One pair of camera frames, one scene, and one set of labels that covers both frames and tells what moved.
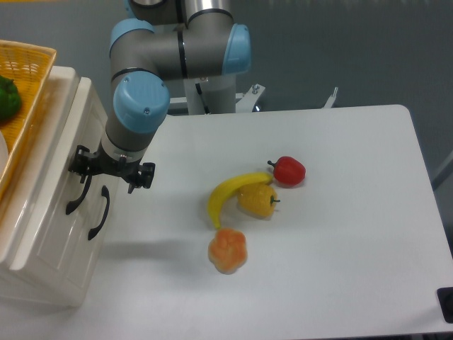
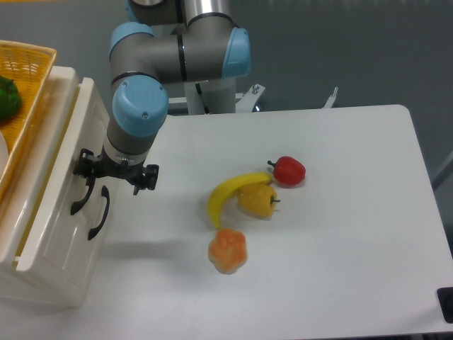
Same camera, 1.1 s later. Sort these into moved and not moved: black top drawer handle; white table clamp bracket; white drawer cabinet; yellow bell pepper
Moved: black top drawer handle
Not moved: yellow bell pepper; white drawer cabinet; white table clamp bracket
